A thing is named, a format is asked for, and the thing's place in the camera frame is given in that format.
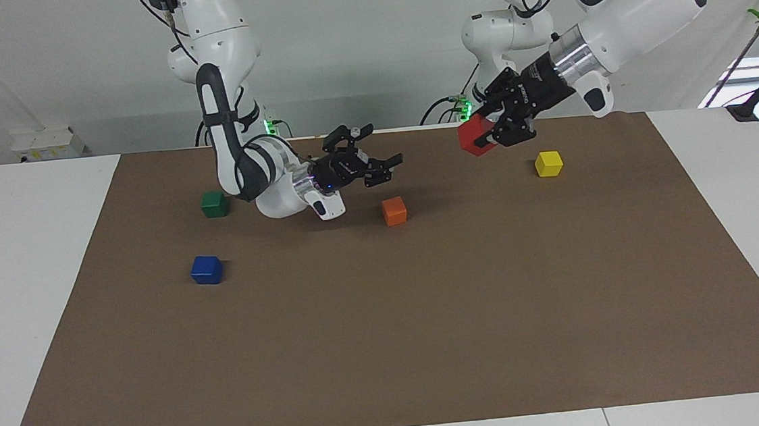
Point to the brown paper mat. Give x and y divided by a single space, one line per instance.
388 320

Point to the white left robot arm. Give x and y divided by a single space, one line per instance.
634 10

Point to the white wall box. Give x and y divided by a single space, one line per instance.
49 144

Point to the red wooden block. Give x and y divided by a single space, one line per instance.
473 136

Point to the blue wooden block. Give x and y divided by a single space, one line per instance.
206 270

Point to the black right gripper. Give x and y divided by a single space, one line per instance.
335 171

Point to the yellow wooden block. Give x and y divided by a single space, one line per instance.
548 164

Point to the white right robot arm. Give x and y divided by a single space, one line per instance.
227 83

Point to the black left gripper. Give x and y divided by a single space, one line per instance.
542 85

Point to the orange wooden block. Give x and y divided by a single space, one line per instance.
394 211

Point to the green wooden block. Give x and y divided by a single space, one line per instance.
214 204

